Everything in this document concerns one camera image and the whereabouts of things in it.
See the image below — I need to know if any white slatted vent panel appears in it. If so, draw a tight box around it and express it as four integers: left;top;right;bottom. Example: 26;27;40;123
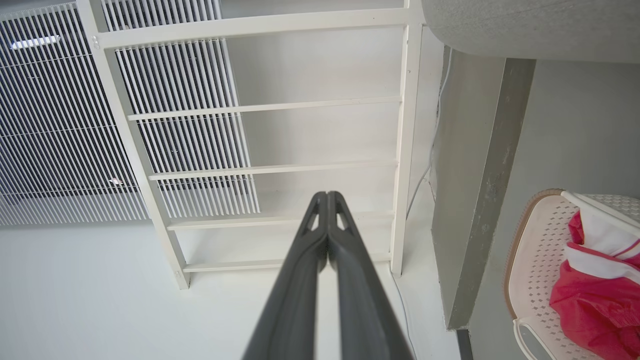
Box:
0;0;261;227

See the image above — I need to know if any white perforated plastic laundry basket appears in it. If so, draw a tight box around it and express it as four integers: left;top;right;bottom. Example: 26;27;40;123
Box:
504;188;640;360

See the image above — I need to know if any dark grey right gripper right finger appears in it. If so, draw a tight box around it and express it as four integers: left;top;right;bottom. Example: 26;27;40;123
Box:
327;191;414;360

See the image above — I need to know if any grey partition panel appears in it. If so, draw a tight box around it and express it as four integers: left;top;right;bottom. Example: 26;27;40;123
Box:
431;46;537;331

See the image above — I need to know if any red and white garment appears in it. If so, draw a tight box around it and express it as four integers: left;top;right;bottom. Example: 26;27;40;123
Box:
549;209;640;360

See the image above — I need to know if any white metal shelf rack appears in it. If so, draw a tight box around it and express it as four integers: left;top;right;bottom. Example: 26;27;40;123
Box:
76;0;426;290

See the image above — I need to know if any thin white cable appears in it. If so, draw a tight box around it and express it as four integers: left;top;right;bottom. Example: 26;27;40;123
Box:
389;46;453;360

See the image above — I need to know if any grey sofa cushion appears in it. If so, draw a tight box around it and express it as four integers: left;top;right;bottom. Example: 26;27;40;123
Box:
421;0;640;64

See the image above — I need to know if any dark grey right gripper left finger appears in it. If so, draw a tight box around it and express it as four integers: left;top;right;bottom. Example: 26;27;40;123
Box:
242;191;329;360

